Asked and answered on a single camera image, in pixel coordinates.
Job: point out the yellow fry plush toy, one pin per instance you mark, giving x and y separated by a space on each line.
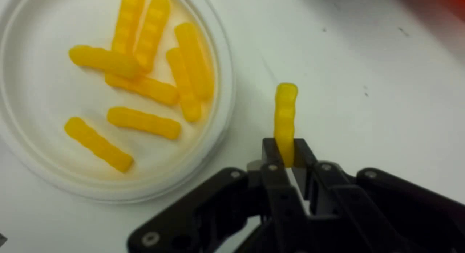
143 122
149 89
128 20
285 118
98 144
184 93
152 35
194 60
105 61

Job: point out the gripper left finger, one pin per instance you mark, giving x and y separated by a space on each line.
218 205

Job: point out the white paper plate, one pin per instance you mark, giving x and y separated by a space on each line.
43 100

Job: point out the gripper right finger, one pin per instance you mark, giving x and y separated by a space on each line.
392 209

